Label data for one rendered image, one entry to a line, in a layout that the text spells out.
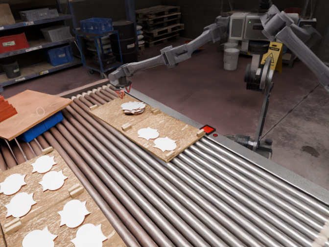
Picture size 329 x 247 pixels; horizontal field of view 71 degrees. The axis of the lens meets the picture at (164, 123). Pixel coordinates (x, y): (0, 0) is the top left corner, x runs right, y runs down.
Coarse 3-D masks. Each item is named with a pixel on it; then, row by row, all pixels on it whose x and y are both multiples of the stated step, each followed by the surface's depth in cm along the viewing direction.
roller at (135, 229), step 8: (56, 136) 153; (64, 144) 145; (72, 152) 137; (80, 160) 131; (80, 168) 128; (88, 168) 126; (88, 176) 122; (96, 176) 121; (96, 184) 116; (104, 192) 112; (112, 200) 107; (112, 208) 106; (120, 208) 103; (120, 216) 101; (128, 216) 100; (128, 224) 97; (136, 224) 97; (136, 232) 94; (144, 232) 94; (144, 240) 91; (152, 240) 92
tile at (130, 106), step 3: (129, 102) 172; (132, 102) 172; (138, 102) 171; (123, 105) 168; (126, 105) 168; (129, 105) 168; (132, 105) 168; (135, 105) 168; (138, 105) 167; (123, 108) 165; (126, 108) 165; (129, 108) 164; (132, 108) 164; (135, 108) 164; (138, 108) 165
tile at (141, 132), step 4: (144, 128) 150; (148, 128) 150; (140, 132) 147; (144, 132) 146; (148, 132) 146; (152, 132) 146; (156, 132) 146; (140, 136) 143; (144, 136) 143; (148, 136) 143; (152, 136) 143; (156, 136) 142; (148, 140) 141
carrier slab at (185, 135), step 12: (144, 120) 160; (156, 120) 159; (168, 120) 158; (132, 132) 149; (168, 132) 147; (180, 132) 146; (192, 132) 145; (204, 132) 145; (144, 144) 138; (180, 144) 136; (156, 156) 130
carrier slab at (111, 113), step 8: (128, 96) 192; (104, 104) 182; (112, 104) 181; (120, 104) 180; (96, 112) 172; (104, 112) 172; (112, 112) 171; (120, 112) 170; (144, 112) 169; (104, 120) 163; (112, 120) 162; (120, 120) 162; (128, 120) 161; (136, 120) 160; (120, 128) 153
